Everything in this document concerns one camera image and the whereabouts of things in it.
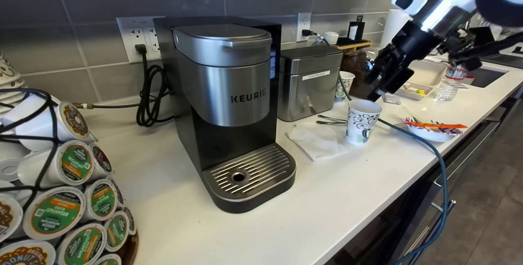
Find white wall socket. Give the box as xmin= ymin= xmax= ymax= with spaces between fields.
xmin=297 ymin=12 xmax=312 ymax=43
xmin=116 ymin=16 xmax=166 ymax=65

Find dark red lid coffee pod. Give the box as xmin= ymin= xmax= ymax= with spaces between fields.
xmin=89 ymin=142 xmax=114 ymax=178
xmin=122 ymin=207 xmax=138 ymax=236

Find black cable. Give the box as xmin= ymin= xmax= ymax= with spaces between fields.
xmin=134 ymin=44 xmax=176 ymax=128

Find white foam food container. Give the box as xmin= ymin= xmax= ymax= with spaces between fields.
xmin=394 ymin=58 xmax=449 ymax=101

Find white paper towel roll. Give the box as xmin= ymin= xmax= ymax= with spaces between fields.
xmin=380 ymin=9 xmax=411 ymax=49

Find wooden tray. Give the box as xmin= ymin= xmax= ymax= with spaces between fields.
xmin=334 ymin=38 xmax=373 ymax=51

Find braided metal hose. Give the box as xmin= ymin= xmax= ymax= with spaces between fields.
xmin=72 ymin=101 xmax=142 ymax=110

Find patterned paper coffee cup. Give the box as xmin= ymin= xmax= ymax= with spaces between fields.
xmin=345 ymin=99 xmax=383 ymax=146
xmin=334 ymin=71 xmax=355 ymax=103

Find metal tongs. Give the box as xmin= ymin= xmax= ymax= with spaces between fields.
xmin=315 ymin=114 xmax=348 ymax=126

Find clear plastic water bottle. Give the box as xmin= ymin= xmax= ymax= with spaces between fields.
xmin=435 ymin=64 xmax=468 ymax=102

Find teal cable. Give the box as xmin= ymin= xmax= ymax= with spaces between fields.
xmin=302 ymin=29 xmax=456 ymax=265

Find brown lid coffee pod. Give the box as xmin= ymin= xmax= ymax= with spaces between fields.
xmin=0 ymin=239 xmax=57 ymax=265
xmin=0 ymin=193 xmax=24 ymax=243
xmin=1 ymin=101 xmax=91 ymax=152

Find stack of patterned paper cups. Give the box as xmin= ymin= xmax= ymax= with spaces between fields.
xmin=0 ymin=51 xmax=27 ymax=112

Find sink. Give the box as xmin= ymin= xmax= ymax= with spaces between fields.
xmin=465 ymin=66 xmax=510 ymax=89

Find orange stick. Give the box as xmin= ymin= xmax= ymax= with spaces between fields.
xmin=404 ymin=121 xmax=469 ymax=130

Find black wire pod carousel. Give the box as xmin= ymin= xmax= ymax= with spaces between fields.
xmin=0 ymin=88 xmax=139 ymax=265

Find patterned paper bowl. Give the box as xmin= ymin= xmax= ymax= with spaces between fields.
xmin=402 ymin=117 xmax=467 ymax=143

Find stainless steel box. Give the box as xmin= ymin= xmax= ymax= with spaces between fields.
xmin=277 ymin=45 xmax=344 ymax=122

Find green lid coffee pod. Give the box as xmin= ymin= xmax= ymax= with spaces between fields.
xmin=18 ymin=140 xmax=96 ymax=187
xmin=55 ymin=223 xmax=108 ymax=265
xmin=22 ymin=186 xmax=87 ymax=241
xmin=104 ymin=211 xmax=131 ymax=253
xmin=83 ymin=179 xmax=119 ymax=222
xmin=93 ymin=253 xmax=122 ymax=265

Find glass jar of coffee beans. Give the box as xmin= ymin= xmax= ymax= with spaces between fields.
xmin=341 ymin=49 xmax=375 ymax=98

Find white paper napkin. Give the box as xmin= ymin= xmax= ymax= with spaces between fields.
xmin=286 ymin=124 xmax=349 ymax=162

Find black and silver coffee maker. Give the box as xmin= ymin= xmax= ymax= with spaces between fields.
xmin=154 ymin=16 xmax=297 ymax=214

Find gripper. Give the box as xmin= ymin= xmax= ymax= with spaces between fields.
xmin=364 ymin=20 xmax=447 ymax=102

